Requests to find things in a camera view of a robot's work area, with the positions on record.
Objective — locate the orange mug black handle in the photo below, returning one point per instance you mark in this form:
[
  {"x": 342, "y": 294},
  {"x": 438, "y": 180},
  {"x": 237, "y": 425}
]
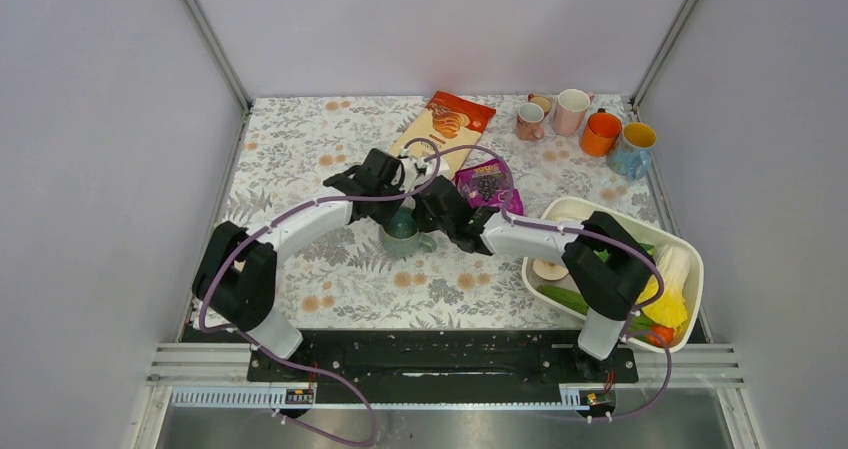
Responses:
[{"x": 600, "y": 134}]

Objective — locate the toy yellow napa cabbage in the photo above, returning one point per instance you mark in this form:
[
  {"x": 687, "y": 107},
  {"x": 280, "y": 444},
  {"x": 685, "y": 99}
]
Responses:
[{"x": 673, "y": 263}]

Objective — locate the orange cassava chips bag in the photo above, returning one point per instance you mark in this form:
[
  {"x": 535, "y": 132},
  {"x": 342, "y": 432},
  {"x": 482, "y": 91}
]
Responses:
[{"x": 448, "y": 121}]

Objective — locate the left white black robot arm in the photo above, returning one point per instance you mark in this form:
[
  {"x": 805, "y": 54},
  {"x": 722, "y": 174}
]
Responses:
[{"x": 237, "y": 275}]

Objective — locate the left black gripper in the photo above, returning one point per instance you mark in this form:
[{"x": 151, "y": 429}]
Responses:
[{"x": 383, "y": 217}]

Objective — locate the white oval vegetable basin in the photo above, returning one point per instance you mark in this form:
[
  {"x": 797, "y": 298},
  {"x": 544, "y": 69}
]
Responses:
[{"x": 572, "y": 209}]

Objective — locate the green round mug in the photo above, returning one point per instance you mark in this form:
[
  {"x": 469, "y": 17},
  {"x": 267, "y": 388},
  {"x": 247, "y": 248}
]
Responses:
[{"x": 401, "y": 236}]

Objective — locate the light pink mug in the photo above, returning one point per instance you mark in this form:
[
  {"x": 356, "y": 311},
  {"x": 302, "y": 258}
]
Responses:
[{"x": 569, "y": 111}]

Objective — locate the small orange red cup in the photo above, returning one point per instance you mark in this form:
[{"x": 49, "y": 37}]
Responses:
[{"x": 543, "y": 101}]

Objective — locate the toy mushroom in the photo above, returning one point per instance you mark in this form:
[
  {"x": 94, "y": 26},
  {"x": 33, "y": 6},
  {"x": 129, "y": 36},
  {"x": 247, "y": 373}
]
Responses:
[{"x": 549, "y": 271}]

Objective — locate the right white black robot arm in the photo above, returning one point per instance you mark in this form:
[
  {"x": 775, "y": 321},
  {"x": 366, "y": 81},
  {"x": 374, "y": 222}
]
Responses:
[{"x": 608, "y": 266}]

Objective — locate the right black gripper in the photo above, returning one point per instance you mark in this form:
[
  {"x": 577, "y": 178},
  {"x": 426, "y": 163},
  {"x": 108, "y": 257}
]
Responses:
[{"x": 424, "y": 224}]

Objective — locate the blue mug yellow inside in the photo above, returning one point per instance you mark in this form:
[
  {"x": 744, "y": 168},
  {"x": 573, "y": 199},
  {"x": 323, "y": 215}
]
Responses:
[{"x": 631, "y": 155}]

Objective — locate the purple snack bag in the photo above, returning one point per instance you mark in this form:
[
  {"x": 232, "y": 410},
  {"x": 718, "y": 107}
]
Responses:
[{"x": 486, "y": 185}]

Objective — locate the small salmon pink mug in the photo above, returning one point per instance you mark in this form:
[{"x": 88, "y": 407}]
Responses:
[{"x": 529, "y": 122}]

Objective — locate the toy small tomato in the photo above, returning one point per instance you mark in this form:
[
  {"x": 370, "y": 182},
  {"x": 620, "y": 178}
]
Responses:
[{"x": 660, "y": 336}]

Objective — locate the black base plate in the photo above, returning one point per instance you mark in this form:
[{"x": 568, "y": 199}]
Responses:
[{"x": 445, "y": 367}]

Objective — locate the toy bok choy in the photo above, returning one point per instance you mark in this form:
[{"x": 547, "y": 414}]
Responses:
[{"x": 604, "y": 254}]

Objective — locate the toy cucumber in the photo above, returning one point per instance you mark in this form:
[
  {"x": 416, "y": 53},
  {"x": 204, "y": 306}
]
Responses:
[{"x": 574, "y": 301}]

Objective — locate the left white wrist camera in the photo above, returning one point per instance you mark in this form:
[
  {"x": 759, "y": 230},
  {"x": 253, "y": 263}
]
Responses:
[{"x": 415, "y": 171}]

